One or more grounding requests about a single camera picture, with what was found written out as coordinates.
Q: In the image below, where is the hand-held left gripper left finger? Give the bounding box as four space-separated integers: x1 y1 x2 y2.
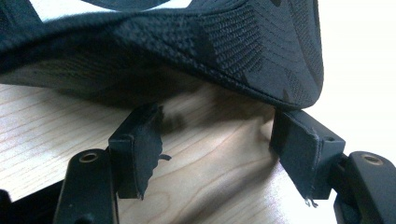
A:
107 103 172 201

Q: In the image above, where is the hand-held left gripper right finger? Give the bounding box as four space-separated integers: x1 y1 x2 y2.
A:
269 107 347 209

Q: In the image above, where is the black knitted cloth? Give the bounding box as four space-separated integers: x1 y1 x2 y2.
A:
0 0 325 111

